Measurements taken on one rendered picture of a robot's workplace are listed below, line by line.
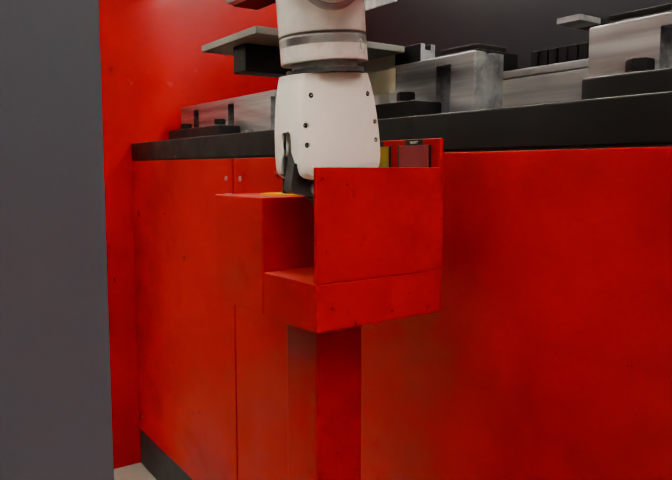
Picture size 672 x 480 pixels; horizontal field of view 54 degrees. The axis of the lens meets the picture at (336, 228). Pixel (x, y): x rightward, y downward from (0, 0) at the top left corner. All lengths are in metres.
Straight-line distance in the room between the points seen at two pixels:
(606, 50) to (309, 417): 0.52
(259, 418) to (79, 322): 0.70
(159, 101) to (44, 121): 1.28
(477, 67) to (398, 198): 0.35
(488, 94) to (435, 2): 0.87
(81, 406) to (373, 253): 0.30
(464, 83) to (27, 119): 0.59
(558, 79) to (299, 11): 0.65
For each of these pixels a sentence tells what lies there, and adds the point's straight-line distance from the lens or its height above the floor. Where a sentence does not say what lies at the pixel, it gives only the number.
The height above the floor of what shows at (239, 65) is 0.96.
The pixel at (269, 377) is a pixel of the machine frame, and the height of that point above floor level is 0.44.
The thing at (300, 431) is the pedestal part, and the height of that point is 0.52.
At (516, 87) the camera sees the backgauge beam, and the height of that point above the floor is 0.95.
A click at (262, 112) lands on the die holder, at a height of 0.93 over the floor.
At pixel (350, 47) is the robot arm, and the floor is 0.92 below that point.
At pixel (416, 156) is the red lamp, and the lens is 0.70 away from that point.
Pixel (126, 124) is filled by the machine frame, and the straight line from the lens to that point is 1.83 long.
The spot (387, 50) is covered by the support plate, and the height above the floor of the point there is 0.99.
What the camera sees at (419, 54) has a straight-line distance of 1.05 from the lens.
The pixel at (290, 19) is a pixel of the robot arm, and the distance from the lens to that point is 0.63.
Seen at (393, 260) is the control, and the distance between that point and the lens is 0.64.
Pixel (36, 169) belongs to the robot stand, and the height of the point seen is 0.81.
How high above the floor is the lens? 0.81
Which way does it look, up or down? 5 degrees down
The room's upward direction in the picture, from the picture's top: straight up
